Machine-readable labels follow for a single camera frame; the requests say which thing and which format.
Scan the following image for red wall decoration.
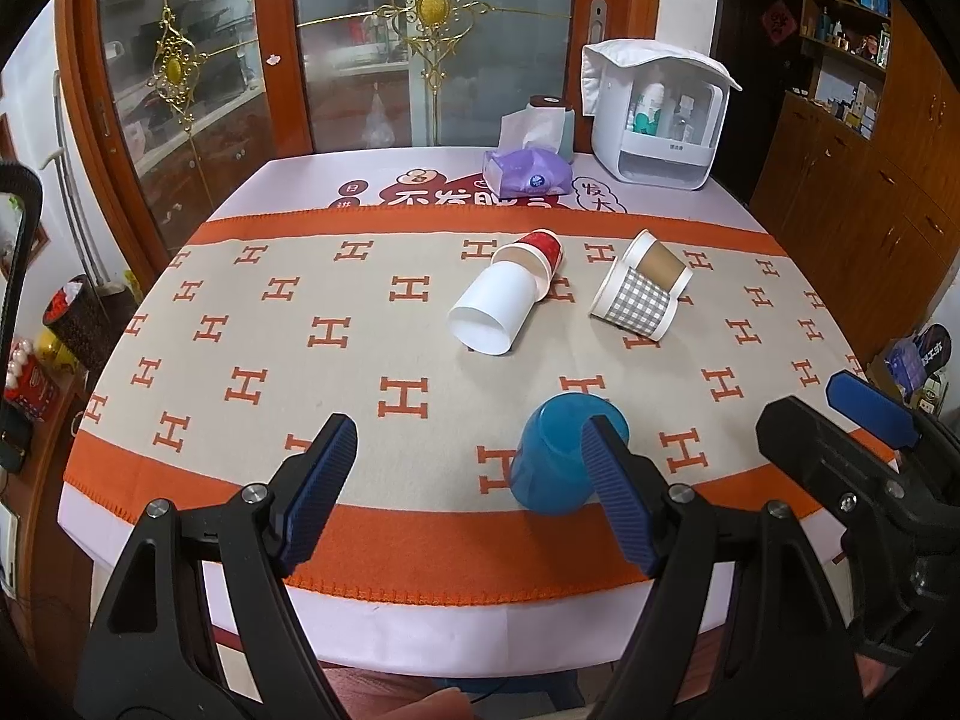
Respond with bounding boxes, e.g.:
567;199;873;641
760;0;797;47

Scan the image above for red box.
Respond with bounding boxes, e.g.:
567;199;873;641
3;339;62;422

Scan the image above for blue printed bag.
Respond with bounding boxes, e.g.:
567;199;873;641
883;322;955;415

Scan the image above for white cosmetic organizer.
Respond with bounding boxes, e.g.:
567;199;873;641
590;52;730;191

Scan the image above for brown paper cup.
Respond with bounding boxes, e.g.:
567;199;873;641
616;229;694;301

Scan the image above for hanging plastic bag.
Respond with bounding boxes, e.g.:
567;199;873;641
363;85;395;149

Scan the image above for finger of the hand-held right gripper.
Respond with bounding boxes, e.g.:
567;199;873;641
755;396;932;537
825;354;960;481

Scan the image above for red paper cup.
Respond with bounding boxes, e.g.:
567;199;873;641
491;231;564;299

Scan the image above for blue plastic cup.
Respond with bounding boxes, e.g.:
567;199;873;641
508;392;631;517

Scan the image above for checkered paper cup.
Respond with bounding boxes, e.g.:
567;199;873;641
589;255;680;343

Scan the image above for white bottle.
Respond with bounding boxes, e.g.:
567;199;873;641
634;82;670;139

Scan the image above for tissue box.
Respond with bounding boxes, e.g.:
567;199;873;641
498;94;578;163

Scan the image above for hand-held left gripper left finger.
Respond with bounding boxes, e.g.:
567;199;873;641
75;412;358;720

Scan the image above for white paper cup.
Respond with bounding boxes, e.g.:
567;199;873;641
448;261;542;356

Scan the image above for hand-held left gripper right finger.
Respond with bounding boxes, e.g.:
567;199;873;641
581;417;863;720

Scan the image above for black framed mirror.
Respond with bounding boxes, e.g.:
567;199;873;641
0;160;44;475

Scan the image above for orange patterned blanket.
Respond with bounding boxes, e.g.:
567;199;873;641
63;212;905;610

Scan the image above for dark woven basket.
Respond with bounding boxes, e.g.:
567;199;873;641
41;276;130;374

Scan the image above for glass door with gold ornament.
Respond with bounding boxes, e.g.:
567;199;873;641
291;0;595;152
73;0;295;260

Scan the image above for white towel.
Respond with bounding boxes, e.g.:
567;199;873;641
580;37;744;119

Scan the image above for wooden shelf cabinet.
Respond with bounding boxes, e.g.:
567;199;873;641
750;0;960;380

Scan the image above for purple tissue packet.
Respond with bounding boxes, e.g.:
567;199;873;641
481;148;575;199

